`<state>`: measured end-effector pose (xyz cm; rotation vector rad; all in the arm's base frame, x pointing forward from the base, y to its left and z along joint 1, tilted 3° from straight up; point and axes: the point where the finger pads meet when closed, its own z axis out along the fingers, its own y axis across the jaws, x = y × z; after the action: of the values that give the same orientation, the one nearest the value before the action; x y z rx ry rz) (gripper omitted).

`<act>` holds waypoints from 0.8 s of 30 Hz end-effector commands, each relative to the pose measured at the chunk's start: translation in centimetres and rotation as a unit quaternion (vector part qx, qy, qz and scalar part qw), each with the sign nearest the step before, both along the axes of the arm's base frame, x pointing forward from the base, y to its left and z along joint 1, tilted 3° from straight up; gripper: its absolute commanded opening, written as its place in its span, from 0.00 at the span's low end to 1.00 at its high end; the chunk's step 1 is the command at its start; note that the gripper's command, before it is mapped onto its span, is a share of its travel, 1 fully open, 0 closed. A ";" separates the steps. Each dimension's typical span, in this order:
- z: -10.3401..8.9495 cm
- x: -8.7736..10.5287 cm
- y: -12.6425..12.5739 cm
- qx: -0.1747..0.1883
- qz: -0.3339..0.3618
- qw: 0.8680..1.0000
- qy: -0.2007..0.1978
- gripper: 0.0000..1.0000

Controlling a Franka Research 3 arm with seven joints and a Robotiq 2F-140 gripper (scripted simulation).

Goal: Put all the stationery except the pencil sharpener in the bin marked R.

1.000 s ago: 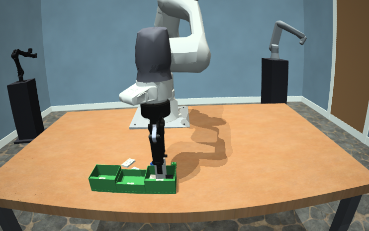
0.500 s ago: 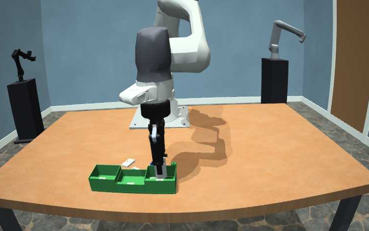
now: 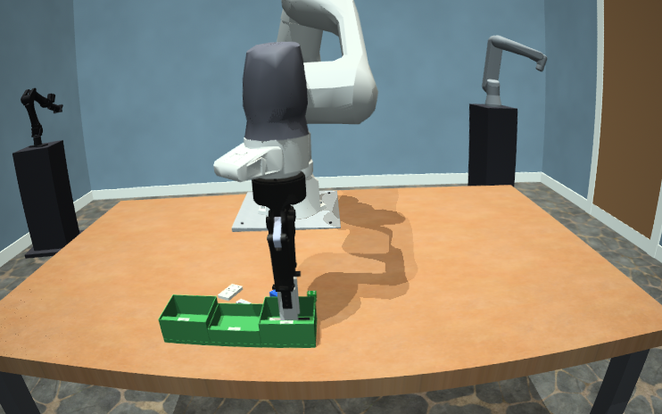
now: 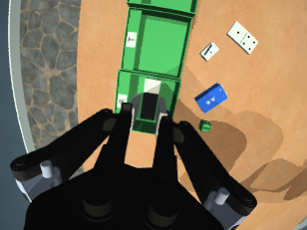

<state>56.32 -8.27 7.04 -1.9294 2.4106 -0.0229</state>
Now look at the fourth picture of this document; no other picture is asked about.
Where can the green three-compartment bin rack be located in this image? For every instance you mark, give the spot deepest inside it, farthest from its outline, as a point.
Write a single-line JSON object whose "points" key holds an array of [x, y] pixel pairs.
{"points": [[162, 35]]}

